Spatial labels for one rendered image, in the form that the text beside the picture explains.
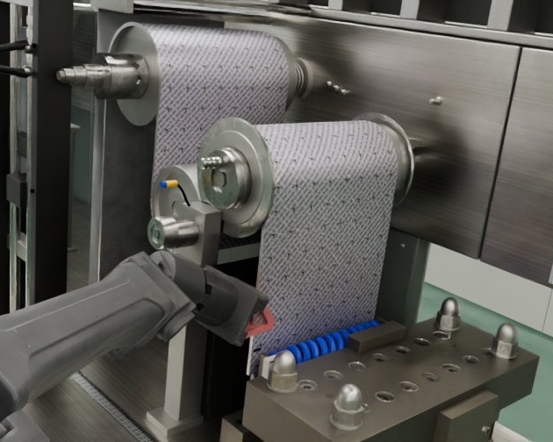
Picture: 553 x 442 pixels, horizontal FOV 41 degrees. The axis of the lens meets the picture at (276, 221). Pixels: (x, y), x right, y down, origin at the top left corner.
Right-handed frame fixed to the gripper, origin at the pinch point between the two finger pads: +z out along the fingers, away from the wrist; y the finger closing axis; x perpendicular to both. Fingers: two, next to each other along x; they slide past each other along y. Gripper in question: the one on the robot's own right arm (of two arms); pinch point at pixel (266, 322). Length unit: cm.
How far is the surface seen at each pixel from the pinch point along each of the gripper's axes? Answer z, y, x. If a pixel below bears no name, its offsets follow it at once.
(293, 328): 5.1, 0.3, 0.7
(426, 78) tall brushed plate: 12.2, -4.5, 41.2
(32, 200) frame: -17.1, -34.4, -0.5
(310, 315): 6.9, 0.3, 3.2
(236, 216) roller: -8.9, -4.4, 10.1
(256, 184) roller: -11.2, -1.3, 14.3
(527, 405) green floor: 230, -54, 5
